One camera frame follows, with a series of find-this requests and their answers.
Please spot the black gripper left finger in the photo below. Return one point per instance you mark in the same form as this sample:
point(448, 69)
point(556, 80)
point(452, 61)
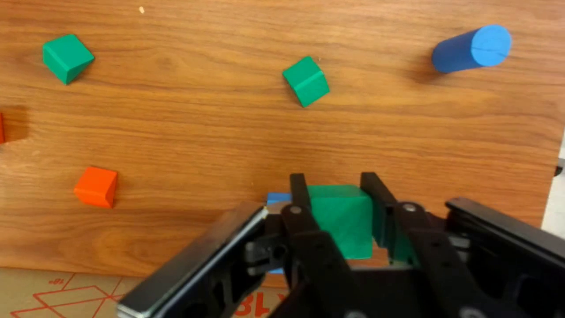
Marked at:
point(305, 235)

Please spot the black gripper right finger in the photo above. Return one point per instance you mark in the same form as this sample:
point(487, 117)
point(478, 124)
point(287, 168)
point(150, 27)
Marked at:
point(406, 235)

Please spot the green wooden cube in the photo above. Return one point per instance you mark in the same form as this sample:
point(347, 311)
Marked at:
point(344, 221)

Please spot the blue wooden cube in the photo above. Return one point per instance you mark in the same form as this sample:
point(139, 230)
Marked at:
point(277, 198)

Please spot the green cube block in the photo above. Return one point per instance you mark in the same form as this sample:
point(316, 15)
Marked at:
point(305, 82)

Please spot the blue wooden cylinder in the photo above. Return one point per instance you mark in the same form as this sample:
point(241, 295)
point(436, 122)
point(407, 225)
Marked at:
point(469, 48)

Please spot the orange wooden block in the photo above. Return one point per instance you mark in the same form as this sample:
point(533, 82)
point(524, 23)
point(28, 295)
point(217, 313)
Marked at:
point(0, 128)
point(97, 186)

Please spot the small green wooden block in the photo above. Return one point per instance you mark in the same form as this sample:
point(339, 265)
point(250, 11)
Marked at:
point(65, 57)

